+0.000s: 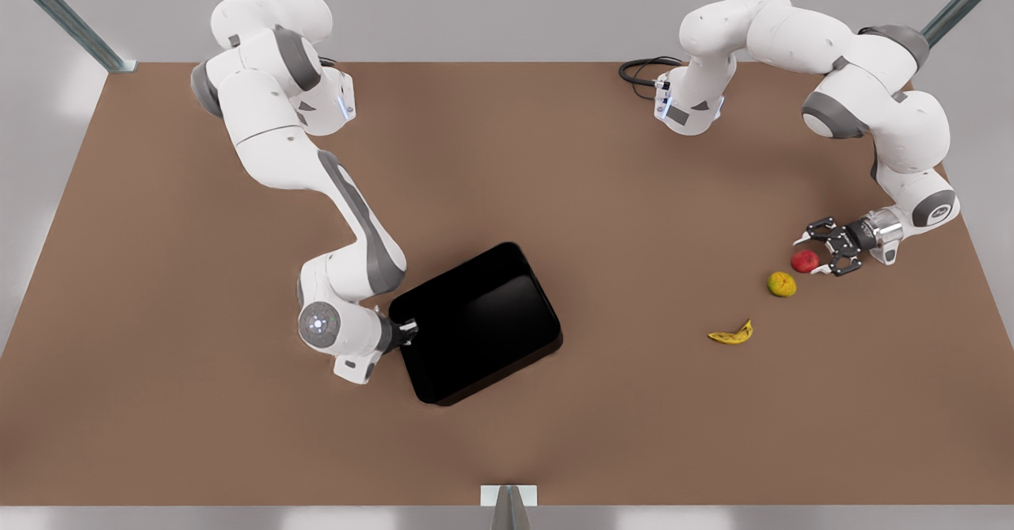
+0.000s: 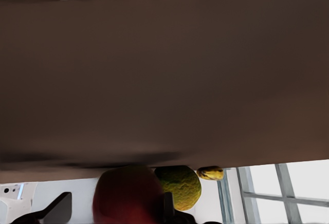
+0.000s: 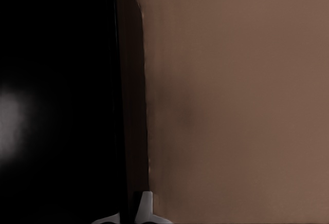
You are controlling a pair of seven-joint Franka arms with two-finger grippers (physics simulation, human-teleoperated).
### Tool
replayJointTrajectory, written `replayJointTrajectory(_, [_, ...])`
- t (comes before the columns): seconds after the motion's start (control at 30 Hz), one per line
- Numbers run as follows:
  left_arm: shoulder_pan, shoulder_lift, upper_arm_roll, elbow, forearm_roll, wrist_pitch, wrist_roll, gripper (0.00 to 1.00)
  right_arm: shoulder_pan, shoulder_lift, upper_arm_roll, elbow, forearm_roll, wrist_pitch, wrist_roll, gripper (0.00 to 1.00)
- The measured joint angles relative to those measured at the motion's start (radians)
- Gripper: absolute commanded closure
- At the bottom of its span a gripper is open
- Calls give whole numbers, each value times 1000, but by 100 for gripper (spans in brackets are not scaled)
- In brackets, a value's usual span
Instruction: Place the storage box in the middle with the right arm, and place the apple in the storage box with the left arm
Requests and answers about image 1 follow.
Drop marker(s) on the red apple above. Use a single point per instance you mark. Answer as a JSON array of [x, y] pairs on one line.
[[804, 261]]

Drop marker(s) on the black storage box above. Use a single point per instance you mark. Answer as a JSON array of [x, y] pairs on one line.
[[475, 324]]

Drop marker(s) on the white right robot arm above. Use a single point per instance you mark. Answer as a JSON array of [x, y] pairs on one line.
[[269, 130]]

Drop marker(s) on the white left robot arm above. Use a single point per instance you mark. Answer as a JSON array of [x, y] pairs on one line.
[[863, 62]]

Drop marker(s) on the yellow-green orange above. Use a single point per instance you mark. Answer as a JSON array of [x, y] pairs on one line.
[[781, 284]]

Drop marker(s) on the yellow banana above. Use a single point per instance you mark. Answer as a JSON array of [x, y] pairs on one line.
[[733, 334]]

